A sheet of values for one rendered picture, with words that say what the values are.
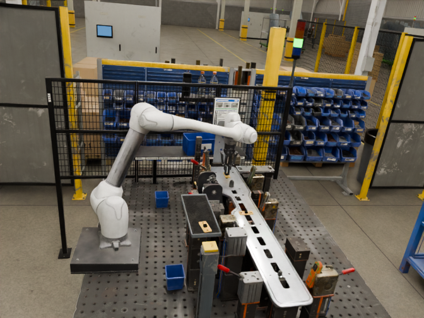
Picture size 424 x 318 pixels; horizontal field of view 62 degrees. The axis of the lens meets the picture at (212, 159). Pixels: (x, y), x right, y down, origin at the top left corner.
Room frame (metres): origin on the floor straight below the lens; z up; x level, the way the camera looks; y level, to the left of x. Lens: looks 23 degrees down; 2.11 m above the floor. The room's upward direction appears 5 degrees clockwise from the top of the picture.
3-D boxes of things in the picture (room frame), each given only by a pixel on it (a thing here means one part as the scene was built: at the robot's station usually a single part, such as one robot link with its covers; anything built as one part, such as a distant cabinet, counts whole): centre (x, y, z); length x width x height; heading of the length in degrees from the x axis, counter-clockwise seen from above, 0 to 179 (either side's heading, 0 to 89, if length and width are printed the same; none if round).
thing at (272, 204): (1.93, -0.39, 0.87); 0.12 x 0.09 x 0.35; 104
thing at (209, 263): (1.27, -0.03, 0.92); 0.08 x 0.08 x 0.44; 14
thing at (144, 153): (2.65, 0.18, 1.02); 0.90 x 0.22 x 0.03; 104
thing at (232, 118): (2.27, -0.12, 1.40); 0.13 x 0.11 x 0.16; 34
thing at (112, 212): (1.80, 0.55, 0.92); 0.18 x 0.16 x 0.22; 34
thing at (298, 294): (1.81, -0.24, 1.00); 1.38 x 0.22 x 0.02; 14
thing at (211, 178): (1.87, -0.01, 0.94); 0.18 x 0.13 x 0.49; 14
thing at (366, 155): (4.62, -2.30, 0.36); 0.50 x 0.50 x 0.73
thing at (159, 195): (2.33, 0.35, 0.74); 0.11 x 0.10 x 0.09; 14
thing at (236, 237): (1.47, -0.15, 0.90); 0.13 x 0.10 x 0.41; 104
